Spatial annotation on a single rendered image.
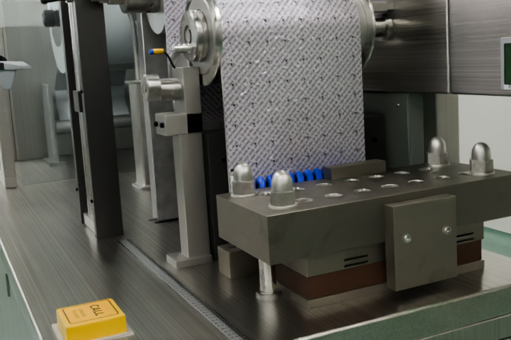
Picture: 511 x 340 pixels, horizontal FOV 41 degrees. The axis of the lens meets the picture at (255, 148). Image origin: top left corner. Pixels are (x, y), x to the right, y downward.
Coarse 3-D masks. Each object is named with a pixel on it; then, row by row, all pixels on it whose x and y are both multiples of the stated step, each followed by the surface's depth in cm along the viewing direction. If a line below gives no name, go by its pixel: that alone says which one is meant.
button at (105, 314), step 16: (80, 304) 85; (96, 304) 85; (112, 304) 85; (64, 320) 80; (80, 320) 80; (96, 320) 80; (112, 320) 81; (64, 336) 80; (80, 336) 79; (96, 336) 80
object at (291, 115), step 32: (256, 64) 100; (288, 64) 102; (320, 64) 104; (352, 64) 107; (224, 96) 98; (256, 96) 100; (288, 96) 102; (320, 96) 105; (352, 96) 107; (256, 128) 101; (288, 128) 103; (320, 128) 105; (352, 128) 108; (256, 160) 101; (288, 160) 103; (320, 160) 106; (352, 160) 108
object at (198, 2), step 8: (192, 0) 103; (200, 0) 100; (192, 8) 103; (200, 8) 101; (208, 8) 98; (360, 8) 108; (208, 16) 98; (360, 16) 107; (208, 24) 98; (360, 24) 107; (360, 32) 107; (360, 40) 108; (208, 48) 99; (208, 56) 100; (192, 64) 106; (200, 64) 103; (208, 64) 100; (200, 72) 103
